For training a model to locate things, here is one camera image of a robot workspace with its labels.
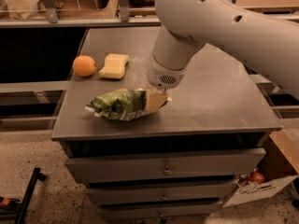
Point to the orange fruit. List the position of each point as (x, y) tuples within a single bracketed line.
[(84, 66)]

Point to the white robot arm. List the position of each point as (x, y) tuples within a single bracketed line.
[(265, 44)]

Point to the grey metal shelf rail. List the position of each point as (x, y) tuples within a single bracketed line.
[(87, 11)]

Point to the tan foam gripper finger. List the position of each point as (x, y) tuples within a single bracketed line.
[(156, 98)]

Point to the green jalapeno chip bag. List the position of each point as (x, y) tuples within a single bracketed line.
[(121, 104)]

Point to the red onion in box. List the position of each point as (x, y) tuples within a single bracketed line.
[(256, 176)]

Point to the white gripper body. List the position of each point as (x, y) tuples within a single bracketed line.
[(163, 76)]

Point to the yellow sponge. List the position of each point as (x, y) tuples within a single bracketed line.
[(114, 66)]

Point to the black stand leg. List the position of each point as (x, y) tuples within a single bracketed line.
[(36, 175)]

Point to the grey drawer cabinet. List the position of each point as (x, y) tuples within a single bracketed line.
[(182, 160)]

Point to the cardboard box on floor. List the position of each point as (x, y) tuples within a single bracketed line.
[(279, 166)]

